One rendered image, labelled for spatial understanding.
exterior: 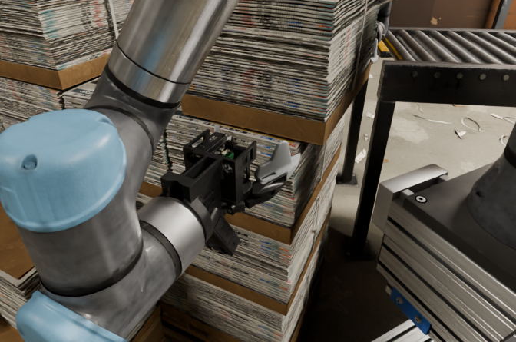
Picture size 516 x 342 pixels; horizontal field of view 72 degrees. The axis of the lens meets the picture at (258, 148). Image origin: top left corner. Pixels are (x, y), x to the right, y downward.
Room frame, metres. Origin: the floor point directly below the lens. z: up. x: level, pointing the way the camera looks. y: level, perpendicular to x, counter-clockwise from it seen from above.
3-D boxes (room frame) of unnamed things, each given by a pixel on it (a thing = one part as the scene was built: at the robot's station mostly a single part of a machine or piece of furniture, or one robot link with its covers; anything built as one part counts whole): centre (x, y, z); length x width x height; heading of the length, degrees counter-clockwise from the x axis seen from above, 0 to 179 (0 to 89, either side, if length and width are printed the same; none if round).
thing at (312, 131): (0.64, -0.01, 0.86); 0.29 x 0.16 x 0.04; 64
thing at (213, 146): (0.34, 0.06, 0.88); 0.12 x 0.08 x 0.09; 153
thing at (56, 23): (0.98, 0.49, 0.95); 0.38 x 0.29 x 0.23; 155
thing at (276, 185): (0.37, 0.00, 0.86); 0.09 x 0.05 x 0.02; 126
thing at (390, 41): (1.32, -0.51, 0.77); 0.47 x 0.05 x 0.05; 173
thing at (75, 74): (0.99, 0.49, 0.86); 0.38 x 0.29 x 0.04; 155
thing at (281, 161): (0.40, -0.03, 0.88); 0.09 x 0.03 x 0.06; 126
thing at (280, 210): (0.93, 0.37, 0.42); 1.17 x 0.39 x 0.83; 64
